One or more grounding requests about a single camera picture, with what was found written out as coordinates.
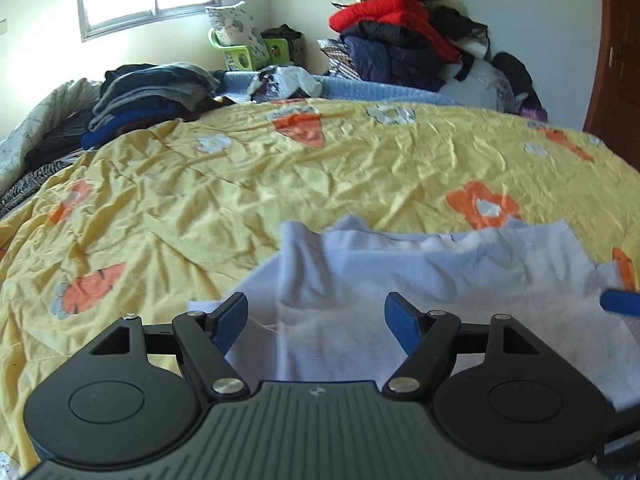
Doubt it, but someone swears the red jacket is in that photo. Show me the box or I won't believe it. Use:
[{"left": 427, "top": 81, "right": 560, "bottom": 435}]
[{"left": 328, "top": 0, "right": 463, "bottom": 63}]

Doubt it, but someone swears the green plastic stool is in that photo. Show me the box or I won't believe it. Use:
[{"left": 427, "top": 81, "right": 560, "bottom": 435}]
[
  {"left": 208, "top": 27, "right": 257, "bottom": 72},
  {"left": 262, "top": 36, "right": 293, "bottom": 66}
]

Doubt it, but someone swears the yellow printed quilt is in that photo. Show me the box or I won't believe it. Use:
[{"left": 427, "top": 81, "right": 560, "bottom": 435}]
[{"left": 0, "top": 99, "right": 640, "bottom": 476}]

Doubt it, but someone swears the striped cloth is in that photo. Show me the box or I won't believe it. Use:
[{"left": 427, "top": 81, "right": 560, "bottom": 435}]
[{"left": 0, "top": 152, "right": 91, "bottom": 216}]

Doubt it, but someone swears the white plastic bag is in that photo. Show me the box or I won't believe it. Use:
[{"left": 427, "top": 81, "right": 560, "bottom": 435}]
[{"left": 247, "top": 65, "right": 326, "bottom": 101}]

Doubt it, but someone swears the black and white garment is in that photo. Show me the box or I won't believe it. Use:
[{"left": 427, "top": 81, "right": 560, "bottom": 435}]
[{"left": 430, "top": 5, "right": 491, "bottom": 81}]

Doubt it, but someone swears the clear plastic bag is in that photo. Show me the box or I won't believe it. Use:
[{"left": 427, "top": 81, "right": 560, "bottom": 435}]
[{"left": 445, "top": 57, "right": 516, "bottom": 106}]

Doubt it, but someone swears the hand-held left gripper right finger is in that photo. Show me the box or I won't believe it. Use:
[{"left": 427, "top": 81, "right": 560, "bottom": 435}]
[{"left": 382, "top": 291, "right": 546, "bottom": 401}]

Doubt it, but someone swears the floral pillow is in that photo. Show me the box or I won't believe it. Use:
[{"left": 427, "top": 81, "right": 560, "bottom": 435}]
[{"left": 205, "top": 1, "right": 268, "bottom": 68}]

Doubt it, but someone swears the dark cloth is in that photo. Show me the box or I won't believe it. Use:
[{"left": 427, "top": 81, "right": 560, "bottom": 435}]
[{"left": 261, "top": 24, "right": 303, "bottom": 42}]

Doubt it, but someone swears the stack of folded dark clothes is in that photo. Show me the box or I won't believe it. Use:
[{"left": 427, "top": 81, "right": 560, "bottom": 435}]
[{"left": 82, "top": 62, "right": 226, "bottom": 151}]

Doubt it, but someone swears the navy jacket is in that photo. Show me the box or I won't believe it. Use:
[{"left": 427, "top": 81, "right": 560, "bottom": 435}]
[{"left": 342, "top": 35, "right": 441, "bottom": 86}]

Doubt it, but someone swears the black backpack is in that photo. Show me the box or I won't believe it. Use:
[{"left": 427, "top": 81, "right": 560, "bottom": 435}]
[{"left": 492, "top": 52, "right": 543, "bottom": 111}]

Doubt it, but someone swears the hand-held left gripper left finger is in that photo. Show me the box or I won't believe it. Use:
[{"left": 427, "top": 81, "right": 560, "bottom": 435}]
[{"left": 90, "top": 292, "right": 250, "bottom": 401}]

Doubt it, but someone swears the grey white quilt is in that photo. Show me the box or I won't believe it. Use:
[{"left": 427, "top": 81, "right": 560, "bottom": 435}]
[{"left": 0, "top": 78, "right": 103, "bottom": 193}]

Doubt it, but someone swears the window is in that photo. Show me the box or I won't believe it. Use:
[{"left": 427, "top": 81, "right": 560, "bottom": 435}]
[{"left": 75, "top": 0, "right": 223, "bottom": 43}]

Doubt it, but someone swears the wooden door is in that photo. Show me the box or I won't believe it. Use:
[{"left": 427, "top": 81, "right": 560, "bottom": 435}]
[{"left": 582, "top": 0, "right": 640, "bottom": 171}]

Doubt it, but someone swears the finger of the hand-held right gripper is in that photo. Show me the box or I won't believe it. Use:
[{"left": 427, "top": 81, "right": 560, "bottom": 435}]
[{"left": 600, "top": 289, "right": 640, "bottom": 318}]

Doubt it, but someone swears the checked cloth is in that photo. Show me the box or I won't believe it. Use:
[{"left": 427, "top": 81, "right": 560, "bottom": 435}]
[{"left": 317, "top": 37, "right": 361, "bottom": 81}]

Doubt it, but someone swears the light purple sweater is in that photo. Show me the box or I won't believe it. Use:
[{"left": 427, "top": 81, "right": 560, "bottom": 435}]
[{"left": 187, "top": 214, "right": 640, "bottom": 411}]

